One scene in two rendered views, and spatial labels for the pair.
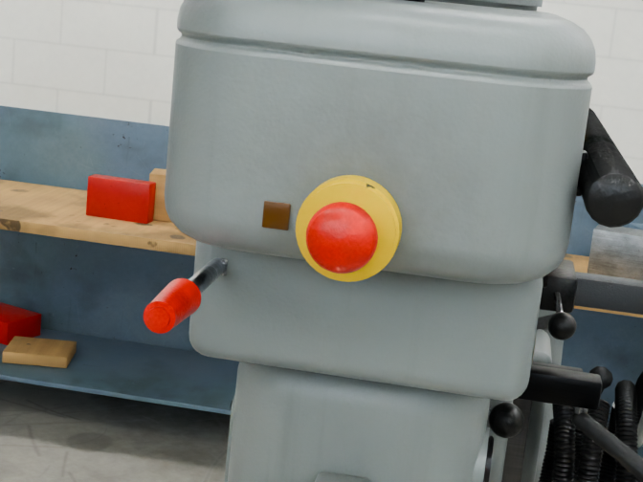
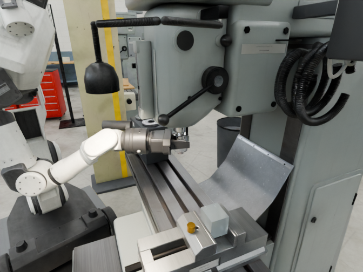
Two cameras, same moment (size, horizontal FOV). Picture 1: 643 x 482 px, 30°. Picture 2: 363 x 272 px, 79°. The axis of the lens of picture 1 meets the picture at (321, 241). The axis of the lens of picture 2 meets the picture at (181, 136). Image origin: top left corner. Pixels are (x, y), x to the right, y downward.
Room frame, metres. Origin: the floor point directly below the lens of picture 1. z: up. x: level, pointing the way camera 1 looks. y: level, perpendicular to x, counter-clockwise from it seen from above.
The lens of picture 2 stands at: (0.56, -0.62, 1.55)
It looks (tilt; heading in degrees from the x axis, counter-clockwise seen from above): 23 degrees down; 59
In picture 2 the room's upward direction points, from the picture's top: straight up
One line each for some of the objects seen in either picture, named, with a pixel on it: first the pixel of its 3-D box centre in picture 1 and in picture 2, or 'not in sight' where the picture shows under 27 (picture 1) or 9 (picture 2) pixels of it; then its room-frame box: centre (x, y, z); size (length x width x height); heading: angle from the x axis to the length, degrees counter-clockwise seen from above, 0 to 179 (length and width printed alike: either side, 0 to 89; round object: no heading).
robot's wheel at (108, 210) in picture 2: not in sight; (110, 222); (0.73, 0.51, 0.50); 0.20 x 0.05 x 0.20; 99
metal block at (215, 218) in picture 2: not in sight; (214, 220); (0.88, -0.28, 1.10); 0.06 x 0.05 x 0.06; 81
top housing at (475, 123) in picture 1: (400, 105); not in sight; (0.92, -0.05, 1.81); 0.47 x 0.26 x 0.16; 172
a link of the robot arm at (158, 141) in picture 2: not in sight; (153, 141); (0.83, 0.00, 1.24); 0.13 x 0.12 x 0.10; 58
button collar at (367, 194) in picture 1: (348, 228); not in sight; (0.68, -0.02, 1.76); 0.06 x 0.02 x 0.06; 82
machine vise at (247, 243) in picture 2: not in sight; (203, 240); (0.85, -0.27, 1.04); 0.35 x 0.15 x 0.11; 171
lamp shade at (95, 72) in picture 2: not in sight; (101, 76); (0.67, -0.11, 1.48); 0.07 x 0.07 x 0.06
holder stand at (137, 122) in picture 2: not in sight; (148, 136); (0.97, 0.38, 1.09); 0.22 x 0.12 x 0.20; 88
